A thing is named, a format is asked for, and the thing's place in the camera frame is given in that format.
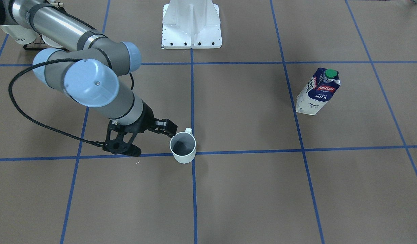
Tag white mug dark inside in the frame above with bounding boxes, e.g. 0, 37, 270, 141
169, 128, 197, 164

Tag blue white milk carton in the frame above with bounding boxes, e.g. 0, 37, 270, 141
296, 67, 341, 116

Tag white mug on rack front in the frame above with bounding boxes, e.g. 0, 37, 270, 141
42, 35, 63, 48

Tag white mug on rack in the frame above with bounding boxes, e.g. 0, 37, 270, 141
42, 35, 63, 48
0, 25, 37, 45

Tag white mug on rack rear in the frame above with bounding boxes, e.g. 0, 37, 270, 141
0, 25, 37, 45

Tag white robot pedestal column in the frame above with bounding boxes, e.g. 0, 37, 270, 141
161, 0, 222, 49

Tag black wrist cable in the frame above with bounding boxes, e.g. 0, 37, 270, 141
8, 58, 134, 146

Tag black wire mug rack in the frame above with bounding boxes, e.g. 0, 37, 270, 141
23, 0, 67, 51

